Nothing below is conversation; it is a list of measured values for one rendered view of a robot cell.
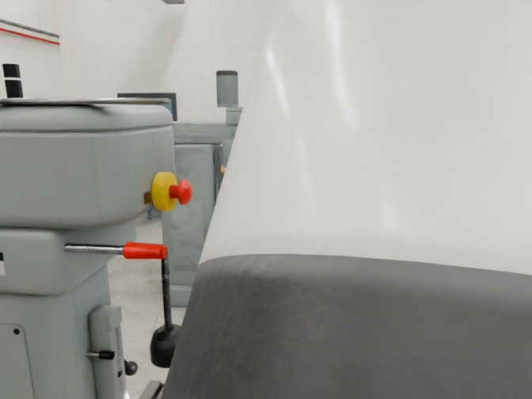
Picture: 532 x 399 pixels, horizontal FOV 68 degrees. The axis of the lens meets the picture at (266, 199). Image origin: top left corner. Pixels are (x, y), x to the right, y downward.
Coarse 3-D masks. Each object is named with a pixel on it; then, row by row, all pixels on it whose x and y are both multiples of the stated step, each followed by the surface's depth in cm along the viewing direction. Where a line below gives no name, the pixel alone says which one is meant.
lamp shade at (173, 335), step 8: (160, 328) 73; (176, 328) 73; (152, 336) 73; (160, 336) 71; (168, 336) 71; (176, 336) 72; (152, 344) 72; (160, 344) 71; (168, 344) 71; (152, 352) 72; (160, 352) 71; (168, 352) 70; (152, 360) 72; (160, 360) 71; (168, 360) 71
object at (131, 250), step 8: (64, 248) 53; (72, 248) 53; (80, 248) 53; (88, 248) 52; (96, 248) 52; (104, 248) 52; (112, 248) 52; (120, 248) 52; (128, 248) 51; (136, 248) 51; (144, 248) 51; (152, 248) 51; (160, 248) 51; (128, 256) 52; (136, 256) 51; (144, 256) 51; (152, 256) 51; (160, 256) 51
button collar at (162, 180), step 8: (160, 176) 59; (168, 176) 59; (152, 184) 58; (160, 184) 58; (168, 184) 59; (152, 192) 58; (160, 192) 58; (168, 192) 59; (160, 200) 58; (168, 200) 59; (176, 200) 63; (160, 208) 59; (168, 208) 59
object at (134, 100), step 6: (0, 102) 47; (6, 102) 47; (12, 102) 47; (18, 102) 47; (24, 102) 47; (30, 102) 47; (36, 102) 47; (42, 102) 47; (48, 102) 47; (54, 102) 47; (60, 102) 47; (66, 102) 47; (72, 102) 47; (78, 102) 47; (84, 102) 46; (90, 102) 46; (96, 102) 46; (102, 102) 46; (108, 102) 46; (114, 102) 46; (120, 102) 46; (126, 102) 46; (132, 102) 46; (138, 102) 46; (144, 102) 46; (150, 102) 46; (156, 102) 46; (162, 102) 46; (168, 102) 47
